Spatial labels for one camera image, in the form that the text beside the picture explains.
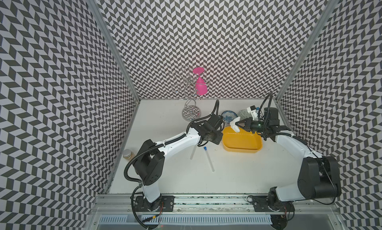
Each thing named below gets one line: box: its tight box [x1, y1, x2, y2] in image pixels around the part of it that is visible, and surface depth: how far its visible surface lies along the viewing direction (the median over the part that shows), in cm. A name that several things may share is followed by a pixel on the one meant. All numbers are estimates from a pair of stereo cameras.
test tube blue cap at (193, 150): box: [190, 144, 197, 160], surface depth 93 cm
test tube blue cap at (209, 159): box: [203, 146, 215, 173], surface depth 89 cm
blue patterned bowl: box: [220, 110, 238, 124], surface depth 107 cm
